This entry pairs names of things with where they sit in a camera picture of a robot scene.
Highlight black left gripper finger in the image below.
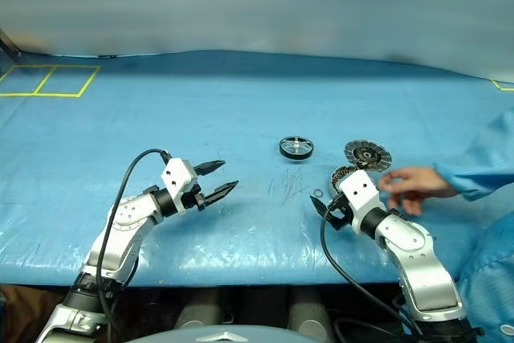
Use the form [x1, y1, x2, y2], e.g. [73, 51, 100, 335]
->
[202, 180, 239, 205]
[195, 160, 226, 178]

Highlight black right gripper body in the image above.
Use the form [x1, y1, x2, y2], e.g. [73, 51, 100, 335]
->
[327, 194, 357, 234]

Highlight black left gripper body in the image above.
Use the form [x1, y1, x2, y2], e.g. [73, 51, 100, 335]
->
[181, 169, 210, 212]

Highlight black spoked rotor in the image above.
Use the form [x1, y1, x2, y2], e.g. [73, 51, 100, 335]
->
[279, 135, 315, 161]

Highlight silver motor housing with lid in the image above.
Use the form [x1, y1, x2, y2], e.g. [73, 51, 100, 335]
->
[330, 139, 393, 202]

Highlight person's bare hand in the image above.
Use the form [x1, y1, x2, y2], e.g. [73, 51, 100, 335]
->
[378, 166, 453, 216]

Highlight blue plastic table cover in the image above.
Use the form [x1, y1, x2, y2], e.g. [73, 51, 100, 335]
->
[0, 49, 514, 288]

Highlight grey rounded cylinder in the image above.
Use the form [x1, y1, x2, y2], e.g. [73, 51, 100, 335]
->
[287, 286, 335, 341]
[175, 288, 226, 331]

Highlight grey robot chest with emblem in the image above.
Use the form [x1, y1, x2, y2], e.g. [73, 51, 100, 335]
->
[136, 324, 315, 343]

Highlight person body in blue gown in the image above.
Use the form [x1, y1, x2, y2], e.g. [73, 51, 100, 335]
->
[455, 214, 514, 343]

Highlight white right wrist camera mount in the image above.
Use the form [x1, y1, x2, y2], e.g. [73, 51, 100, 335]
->
[336, 169, 387, 232]

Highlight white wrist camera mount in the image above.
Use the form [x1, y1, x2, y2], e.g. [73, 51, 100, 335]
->
[160, 157, 198, 214]
[336, 169, 387, 232]

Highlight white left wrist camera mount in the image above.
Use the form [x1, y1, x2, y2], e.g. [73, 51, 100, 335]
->
[160, 157, 198, 214]

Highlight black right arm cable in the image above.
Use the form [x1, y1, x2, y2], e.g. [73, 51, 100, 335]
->
[320, 205, 422, 338]

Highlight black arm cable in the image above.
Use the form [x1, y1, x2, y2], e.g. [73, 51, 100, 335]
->
[95, 149, 173, 343]
[320, 205, 422, 338]

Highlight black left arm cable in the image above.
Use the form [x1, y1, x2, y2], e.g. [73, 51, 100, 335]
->
[95, 149, 173, 343]

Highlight dark metal frame bar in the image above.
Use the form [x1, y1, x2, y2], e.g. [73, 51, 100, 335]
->
[0, 28, 22, 59]

